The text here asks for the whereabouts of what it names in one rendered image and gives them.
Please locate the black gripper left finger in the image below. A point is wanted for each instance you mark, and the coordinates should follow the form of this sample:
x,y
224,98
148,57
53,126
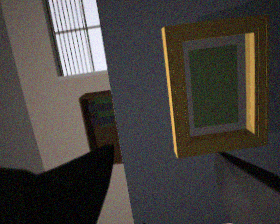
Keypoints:
x,y
72,193

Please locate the brown wooden picture frame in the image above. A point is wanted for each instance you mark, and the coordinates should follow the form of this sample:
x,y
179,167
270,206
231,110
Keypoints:
x,y
218,84

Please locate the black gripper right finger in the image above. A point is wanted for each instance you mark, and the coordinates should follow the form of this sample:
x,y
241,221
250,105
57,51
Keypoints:
x,y
251,194

